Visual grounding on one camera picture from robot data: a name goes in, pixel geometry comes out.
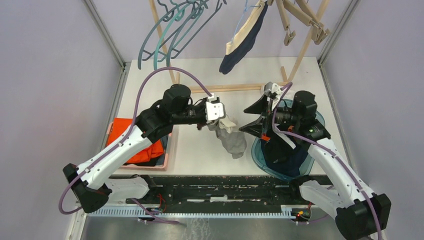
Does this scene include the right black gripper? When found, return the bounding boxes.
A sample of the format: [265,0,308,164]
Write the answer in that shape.
[239,92,301,139]

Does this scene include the grey underwear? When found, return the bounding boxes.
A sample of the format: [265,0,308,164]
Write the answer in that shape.
[208,115,247,159]

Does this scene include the black white-band underwear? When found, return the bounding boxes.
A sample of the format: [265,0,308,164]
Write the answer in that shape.
[260,130,308,167]

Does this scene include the teal clip hanger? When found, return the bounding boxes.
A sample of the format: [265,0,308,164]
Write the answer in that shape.
[165,0,228,67]
[153,0,210,70]
[137,0,191,70]

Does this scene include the navy cream-band underwear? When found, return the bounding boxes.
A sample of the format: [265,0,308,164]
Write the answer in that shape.
[218,0,268,75]

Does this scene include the light blue hanger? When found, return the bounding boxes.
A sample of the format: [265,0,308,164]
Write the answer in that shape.
[230,0,261,44]

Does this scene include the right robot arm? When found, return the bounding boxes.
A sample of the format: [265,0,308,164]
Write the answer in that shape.
[241,90,392,240]

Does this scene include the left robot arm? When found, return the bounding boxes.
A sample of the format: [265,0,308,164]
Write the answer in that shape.
[62,84,226,214]

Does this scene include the wooden clothes rack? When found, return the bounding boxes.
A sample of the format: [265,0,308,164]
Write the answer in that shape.
[148,0,332,94]

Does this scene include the teal plastic tub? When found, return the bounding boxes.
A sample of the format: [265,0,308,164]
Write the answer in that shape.
[251,96,325,181]

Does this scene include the orange garment in basket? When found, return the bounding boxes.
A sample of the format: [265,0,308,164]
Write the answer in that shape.
[106,117,165,167]

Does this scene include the pink laundry basket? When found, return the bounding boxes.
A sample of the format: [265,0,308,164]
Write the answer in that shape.
[105,121,174,172]

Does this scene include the wooden clip hangers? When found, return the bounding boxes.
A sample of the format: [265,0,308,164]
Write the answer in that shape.
[267,0,331,46]

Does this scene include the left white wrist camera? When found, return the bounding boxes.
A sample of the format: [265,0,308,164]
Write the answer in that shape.
[205,93,226,122]

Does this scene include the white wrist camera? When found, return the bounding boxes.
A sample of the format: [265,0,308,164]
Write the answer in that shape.
[205,93,226,122]
[263,82,283,111]

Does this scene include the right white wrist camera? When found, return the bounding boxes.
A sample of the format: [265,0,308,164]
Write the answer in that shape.
[263,82,283,111]

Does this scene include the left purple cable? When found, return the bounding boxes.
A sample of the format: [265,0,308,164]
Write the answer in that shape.
[58,66,216,226]

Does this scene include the purple cable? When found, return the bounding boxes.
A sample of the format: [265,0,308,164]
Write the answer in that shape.
[58,66,216,226]
[271,82,383,240]

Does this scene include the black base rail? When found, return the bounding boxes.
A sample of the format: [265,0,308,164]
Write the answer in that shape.
[138,175,308,214]

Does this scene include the white cable duct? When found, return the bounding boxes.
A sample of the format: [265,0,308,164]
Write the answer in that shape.
[88,205,296,220]

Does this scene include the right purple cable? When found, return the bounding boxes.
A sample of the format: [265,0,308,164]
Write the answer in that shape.
[271,82,383,240]

